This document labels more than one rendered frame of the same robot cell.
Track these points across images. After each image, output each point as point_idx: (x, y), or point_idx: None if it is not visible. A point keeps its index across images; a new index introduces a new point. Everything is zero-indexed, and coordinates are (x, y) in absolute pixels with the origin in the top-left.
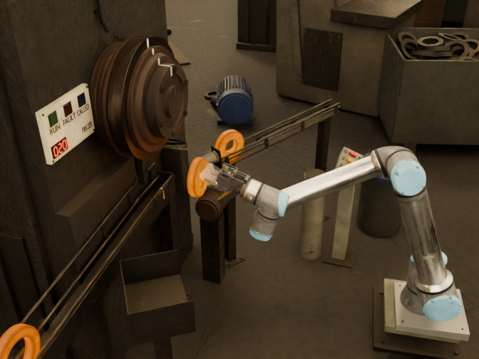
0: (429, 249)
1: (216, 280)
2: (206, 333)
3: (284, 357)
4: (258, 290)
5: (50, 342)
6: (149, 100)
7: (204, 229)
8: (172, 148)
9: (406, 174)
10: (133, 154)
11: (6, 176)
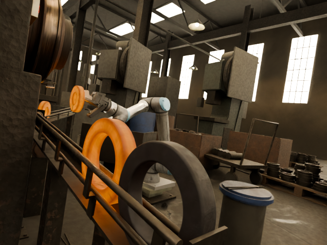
0: (169, 138)
1: (37, 212)
2: (63, 237)
3: None
4: (69, 208)
5: None
6: (66, 28)
7: (35, 166)
8: None
9: (166, 100)
10: (52, 62)
11: None
